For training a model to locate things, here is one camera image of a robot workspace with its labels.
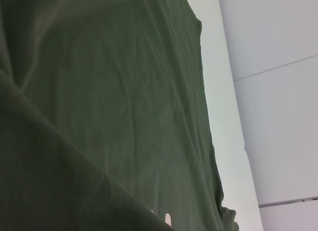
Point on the dark green FREE t-shirt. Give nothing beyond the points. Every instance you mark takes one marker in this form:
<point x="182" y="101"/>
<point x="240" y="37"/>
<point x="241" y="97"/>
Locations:
<point x="99" y="104"/>

